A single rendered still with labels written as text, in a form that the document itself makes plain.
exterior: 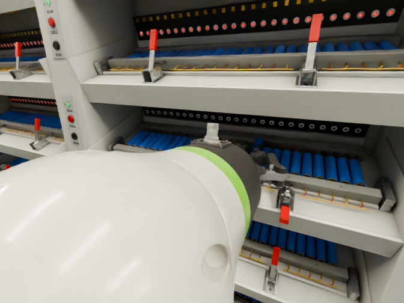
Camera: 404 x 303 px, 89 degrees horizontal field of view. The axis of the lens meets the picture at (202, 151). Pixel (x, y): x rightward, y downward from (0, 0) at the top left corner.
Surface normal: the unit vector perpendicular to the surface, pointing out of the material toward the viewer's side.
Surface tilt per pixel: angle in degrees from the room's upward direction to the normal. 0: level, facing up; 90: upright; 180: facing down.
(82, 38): 90
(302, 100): 111
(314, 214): 21
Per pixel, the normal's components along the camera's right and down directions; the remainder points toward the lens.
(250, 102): -0.38, 0.61
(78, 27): 0.92, 0.15
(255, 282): -0.13, -0.78
